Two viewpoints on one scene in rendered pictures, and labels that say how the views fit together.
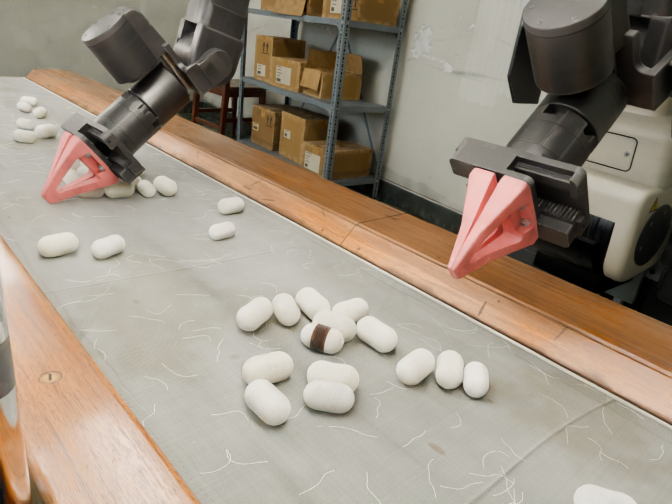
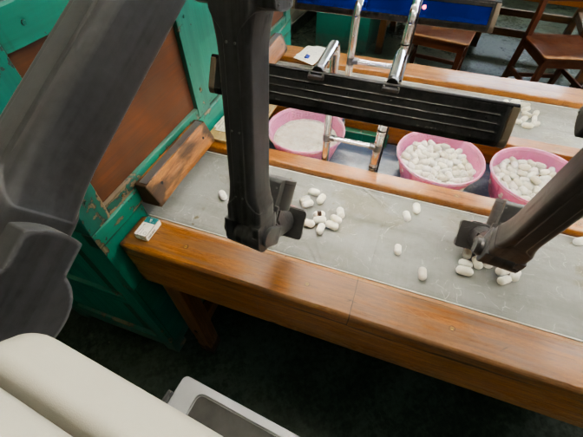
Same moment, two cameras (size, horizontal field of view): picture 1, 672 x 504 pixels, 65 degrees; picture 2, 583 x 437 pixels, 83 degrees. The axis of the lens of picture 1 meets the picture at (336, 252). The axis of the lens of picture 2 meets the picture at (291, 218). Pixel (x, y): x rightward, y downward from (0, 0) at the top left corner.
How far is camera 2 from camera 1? 1.01 m
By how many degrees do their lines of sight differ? 103
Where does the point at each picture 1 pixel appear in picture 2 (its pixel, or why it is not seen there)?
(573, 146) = not seen: hidden behind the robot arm
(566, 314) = (257, 257)
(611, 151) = not seen: outside the picture
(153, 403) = (334, 185)
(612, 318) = (241, 264)
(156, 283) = (378, 215)
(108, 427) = (327, 169)
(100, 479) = (319, 164)
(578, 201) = not seen: hidden behind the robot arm
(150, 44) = (497, 219)
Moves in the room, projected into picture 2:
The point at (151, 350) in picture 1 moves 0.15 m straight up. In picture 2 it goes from (350, 195) to (357, 155)
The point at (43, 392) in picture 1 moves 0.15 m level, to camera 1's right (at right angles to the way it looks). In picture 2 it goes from (343, 168) to (299, 184)
